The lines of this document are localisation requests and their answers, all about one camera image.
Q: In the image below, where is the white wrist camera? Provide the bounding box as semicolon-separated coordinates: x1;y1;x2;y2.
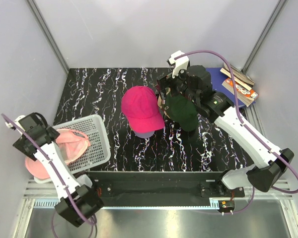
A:
5;115;25;130
167;51;189;78

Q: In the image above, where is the white plastic basket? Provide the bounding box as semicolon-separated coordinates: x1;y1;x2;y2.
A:
33;114;112;184

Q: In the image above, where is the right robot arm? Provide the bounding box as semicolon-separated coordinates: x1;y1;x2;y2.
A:
157;65;294;197

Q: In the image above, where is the beige baseball cap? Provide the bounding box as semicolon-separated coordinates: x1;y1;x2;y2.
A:
157;94;164;112

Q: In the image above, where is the blue binder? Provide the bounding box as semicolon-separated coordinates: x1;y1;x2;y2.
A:
206;67;259;108

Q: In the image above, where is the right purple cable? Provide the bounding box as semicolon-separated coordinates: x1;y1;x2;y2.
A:
176;50;298;193

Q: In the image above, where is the red mesh cap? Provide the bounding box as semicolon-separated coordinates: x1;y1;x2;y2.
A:
121;86;164;133

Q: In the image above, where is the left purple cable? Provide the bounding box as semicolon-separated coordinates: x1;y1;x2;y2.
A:
1;113;97;226

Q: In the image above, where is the purple cap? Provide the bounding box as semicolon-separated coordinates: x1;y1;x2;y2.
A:
134;131;154;139

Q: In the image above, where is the stack of books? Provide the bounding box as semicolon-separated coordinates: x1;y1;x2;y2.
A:
221;63;255;107

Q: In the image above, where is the pink cap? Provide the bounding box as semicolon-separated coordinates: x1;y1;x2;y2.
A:
25;128;91;179

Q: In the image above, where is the purple cable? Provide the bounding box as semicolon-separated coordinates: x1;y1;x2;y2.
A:
176;50;298;193
1;113;97;226

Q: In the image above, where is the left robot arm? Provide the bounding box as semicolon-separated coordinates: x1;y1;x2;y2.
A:
6;113;104;227

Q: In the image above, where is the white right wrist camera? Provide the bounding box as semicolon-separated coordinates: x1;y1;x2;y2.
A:
167;51;189;78

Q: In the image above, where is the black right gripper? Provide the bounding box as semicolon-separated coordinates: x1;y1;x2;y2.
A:
155;66;199;104

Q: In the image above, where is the dark green cap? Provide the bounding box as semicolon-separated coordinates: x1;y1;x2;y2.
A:
164;94;199;131

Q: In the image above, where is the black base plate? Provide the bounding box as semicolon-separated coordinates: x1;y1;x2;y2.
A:
88;171;245;209

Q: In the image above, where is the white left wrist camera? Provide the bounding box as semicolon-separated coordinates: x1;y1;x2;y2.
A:
5;115;25;130

